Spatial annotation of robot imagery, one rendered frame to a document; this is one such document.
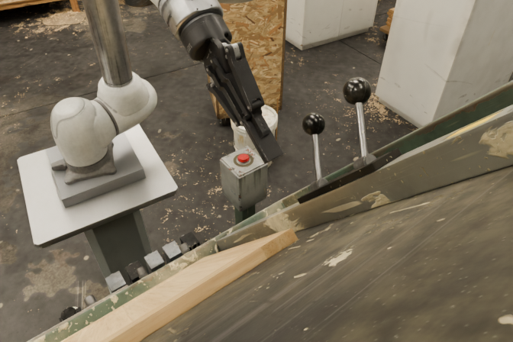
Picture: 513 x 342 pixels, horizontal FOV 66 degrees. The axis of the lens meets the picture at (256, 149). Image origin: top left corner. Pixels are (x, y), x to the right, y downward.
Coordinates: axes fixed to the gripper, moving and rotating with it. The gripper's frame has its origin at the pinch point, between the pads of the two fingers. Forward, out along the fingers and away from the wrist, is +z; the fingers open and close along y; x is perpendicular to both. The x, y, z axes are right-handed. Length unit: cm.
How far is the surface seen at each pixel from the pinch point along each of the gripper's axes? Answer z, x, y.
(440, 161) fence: 13.0, 2.0, 24.7
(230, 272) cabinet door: 14.4, -14.0, -0.2
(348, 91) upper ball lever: 1.0, 7.8, 12.7
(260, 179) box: 2, 29, -68
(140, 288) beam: 12, -21, -57
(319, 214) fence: 14.0, 1.9, 0.3
